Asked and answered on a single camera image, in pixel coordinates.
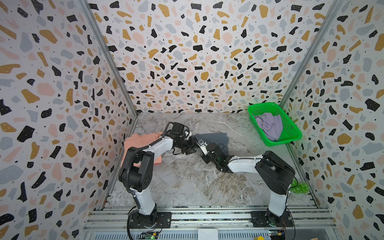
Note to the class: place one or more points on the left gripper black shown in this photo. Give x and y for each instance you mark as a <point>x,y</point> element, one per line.
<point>191,145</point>

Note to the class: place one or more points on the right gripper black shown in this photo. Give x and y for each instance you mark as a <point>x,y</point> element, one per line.
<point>208,150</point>

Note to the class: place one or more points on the grey blue t shirt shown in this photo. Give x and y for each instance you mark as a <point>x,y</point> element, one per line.
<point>217,138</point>

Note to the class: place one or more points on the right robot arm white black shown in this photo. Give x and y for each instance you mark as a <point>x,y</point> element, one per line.
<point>275,172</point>

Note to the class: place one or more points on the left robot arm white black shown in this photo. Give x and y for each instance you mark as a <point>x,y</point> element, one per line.
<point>136,171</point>

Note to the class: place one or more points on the folded pink t shirt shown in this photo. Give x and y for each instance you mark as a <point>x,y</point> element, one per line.
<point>138,141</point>

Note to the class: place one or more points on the lilac t shirt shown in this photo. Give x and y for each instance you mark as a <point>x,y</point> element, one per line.
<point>271,125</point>

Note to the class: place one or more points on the green plastic basket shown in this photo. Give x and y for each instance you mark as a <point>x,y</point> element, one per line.
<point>290,132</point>

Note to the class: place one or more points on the green plastic ball cluster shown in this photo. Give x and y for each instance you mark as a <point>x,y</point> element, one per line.
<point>301,188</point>

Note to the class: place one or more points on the left green circuit board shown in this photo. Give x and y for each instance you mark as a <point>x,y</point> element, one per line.
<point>148,236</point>

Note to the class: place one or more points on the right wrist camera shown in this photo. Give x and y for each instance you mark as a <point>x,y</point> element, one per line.
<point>203,146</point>

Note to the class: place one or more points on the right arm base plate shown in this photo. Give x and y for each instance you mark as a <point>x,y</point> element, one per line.
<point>262,219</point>

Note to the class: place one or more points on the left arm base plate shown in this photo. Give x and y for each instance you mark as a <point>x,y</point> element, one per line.
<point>158,220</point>

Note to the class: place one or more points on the right circuit board with wires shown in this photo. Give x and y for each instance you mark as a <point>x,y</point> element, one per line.
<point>277,235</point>

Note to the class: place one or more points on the aluminium mounting rail frame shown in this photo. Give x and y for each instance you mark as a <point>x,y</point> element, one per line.
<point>246,218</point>

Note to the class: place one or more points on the left corner aluminium post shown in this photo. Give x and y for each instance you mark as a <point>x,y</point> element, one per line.
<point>84,5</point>

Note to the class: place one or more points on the corner aluminium post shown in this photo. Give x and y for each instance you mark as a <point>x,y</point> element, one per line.
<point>331,15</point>
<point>84,5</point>

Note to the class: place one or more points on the right corner aluminium post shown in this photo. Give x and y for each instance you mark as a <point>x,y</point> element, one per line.
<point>331,15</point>

